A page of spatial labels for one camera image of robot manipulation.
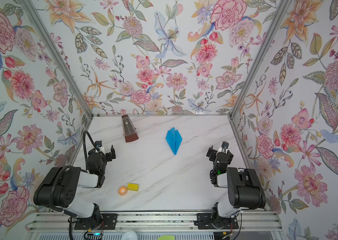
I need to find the blue square paper sheet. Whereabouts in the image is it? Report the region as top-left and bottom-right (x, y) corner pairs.
(166, 128), (183, 155)

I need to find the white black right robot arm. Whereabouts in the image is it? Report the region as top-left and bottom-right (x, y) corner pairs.
(206, 142), (266, 219)

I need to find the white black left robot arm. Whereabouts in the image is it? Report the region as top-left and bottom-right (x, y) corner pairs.
(33, 141), (116, 219)

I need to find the orange tape roll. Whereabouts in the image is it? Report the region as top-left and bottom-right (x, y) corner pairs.
(118, 186), (128, 197)

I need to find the brown wooden metronome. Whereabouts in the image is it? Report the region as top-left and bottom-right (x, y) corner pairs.
(122, 115), (139, 143)

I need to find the yellow block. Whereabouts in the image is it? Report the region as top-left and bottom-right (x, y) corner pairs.
(127, 183), (139, 192)

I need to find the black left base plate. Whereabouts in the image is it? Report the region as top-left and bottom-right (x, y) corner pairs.
(74, 214), (118, 231)

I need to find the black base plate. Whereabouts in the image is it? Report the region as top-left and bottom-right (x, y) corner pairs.
(74, 214), (118, 231)
(194, 213), (240, 230)

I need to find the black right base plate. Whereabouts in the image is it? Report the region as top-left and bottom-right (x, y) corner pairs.
(194, 213), (240, 230)

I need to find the aluminium front rail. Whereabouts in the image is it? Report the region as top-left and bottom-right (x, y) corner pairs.
(24, 211), (284, 233)

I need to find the left back aluminium corner post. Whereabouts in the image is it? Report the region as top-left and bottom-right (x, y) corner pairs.
(19, 0), (94, 121)

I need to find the aluminium corner post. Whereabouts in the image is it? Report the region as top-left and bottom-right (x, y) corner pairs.
(19, 0), (94, 121)
(230, 0), (291, 120)

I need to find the right back aluminium corner post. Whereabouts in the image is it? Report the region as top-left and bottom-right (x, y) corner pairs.
(230, 0), (291, 120)

